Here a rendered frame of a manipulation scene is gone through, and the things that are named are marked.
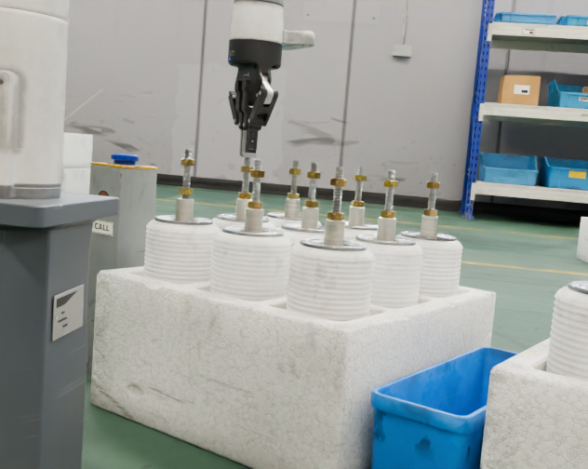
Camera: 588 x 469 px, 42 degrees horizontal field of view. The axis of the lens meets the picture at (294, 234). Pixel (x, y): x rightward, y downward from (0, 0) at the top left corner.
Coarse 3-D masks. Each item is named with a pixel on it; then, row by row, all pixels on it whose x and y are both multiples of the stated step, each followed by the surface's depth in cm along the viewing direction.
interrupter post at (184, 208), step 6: (180, 198) 99; (180, 204) 98; (186, 204) 98; (192, 204) 99; (180, 210) 99; (186, 210) 99; (192, 210) 99; (180, 216) 99; (186, 216) 99; (192, 216) 99
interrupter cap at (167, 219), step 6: (156, 216) 100; (162, 216) 101; (168, 216) 102; (174, 216) 103; (168, 222) 96; (174, 222) 96; (180, 222) 96; (186, 222) 96; (192, 222) 96; (198, 222) 97; (204, 222) 97; (210, 222) 99
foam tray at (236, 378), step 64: (128, 320) 95; (192, 320) 89; (256, 320) 83; (320, 320) 80; (384, 320) 82; (448, 320) 95; (128, 384) 96; (192, 384) 89; (256, 384) 83; (320, 384) 78; (256, 448) 84; (320, 448) 79
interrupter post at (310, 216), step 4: (304, 208) 101; (308, 208) 101; (312, 208) 101; (316, 208) 101; (304, 212) 101; (308, 212) 101; (312, 212) 101; (316, 212) 101; (304, 216) 101; (308, 216) 101; (312, 216) 101; (316, 216) 101; (304, 220) 101; (308, 220) 101; (312, 220) 101; (316, 220) 102; (304, 224) 101; (308, 224) 101; (312, 224) 101; (316, 224) 102; (304, 228) 101; (308, 228) 101; (312, 228) 101; (316, 228) 102
